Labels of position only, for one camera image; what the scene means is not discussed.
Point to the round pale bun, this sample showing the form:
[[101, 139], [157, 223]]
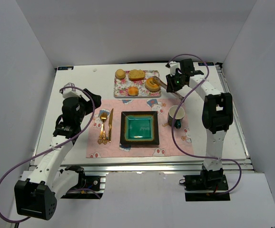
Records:
[[120, 74]]

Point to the gold knife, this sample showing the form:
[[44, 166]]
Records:
[[110, 125]]

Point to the right corner label sticker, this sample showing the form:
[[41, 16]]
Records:
[[206, 63]]

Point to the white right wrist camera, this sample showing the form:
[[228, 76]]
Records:
[[172, 66]]

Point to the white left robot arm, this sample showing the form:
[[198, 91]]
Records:
[[37, 196]]

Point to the small golden bun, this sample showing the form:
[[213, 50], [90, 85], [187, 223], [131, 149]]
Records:
[[133, 91]]

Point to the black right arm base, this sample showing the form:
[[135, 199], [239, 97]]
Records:
[[196, 191]]

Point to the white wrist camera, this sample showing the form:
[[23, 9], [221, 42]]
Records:
[[69, 92], [172, 66]]

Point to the left corner label sticker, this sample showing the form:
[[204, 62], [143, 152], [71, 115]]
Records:
[[61, 68]]

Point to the teal square plate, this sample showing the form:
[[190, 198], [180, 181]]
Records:
[[139, 128]]

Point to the gold fork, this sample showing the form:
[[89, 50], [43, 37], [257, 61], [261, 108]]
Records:
[[102, 137]]

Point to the floral serving tray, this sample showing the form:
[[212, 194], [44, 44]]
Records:
[[121, 86]]

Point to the pink bunny placemat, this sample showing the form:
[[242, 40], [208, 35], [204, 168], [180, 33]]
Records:
[[172, 141]]

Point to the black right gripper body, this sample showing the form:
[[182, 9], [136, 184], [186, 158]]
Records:
[[171, 83]]

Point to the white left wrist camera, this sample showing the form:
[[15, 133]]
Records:
[[69, 92]]

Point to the green ceramic mug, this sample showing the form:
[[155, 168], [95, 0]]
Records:
[[174, 119]]

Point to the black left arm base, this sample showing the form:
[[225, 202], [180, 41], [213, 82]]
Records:
[[85, 183]]

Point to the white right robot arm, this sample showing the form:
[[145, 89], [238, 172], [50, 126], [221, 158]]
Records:
[[217, 114]]

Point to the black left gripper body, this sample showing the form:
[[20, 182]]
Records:
[[93, 100]]

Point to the seeded bread slice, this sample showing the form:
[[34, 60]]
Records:
[[136, 75]]

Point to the corner label sticker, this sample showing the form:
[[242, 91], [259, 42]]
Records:
[[206, 63], [61, 68]]

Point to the orange ring doughnut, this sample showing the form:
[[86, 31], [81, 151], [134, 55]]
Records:
[[151, 85]]

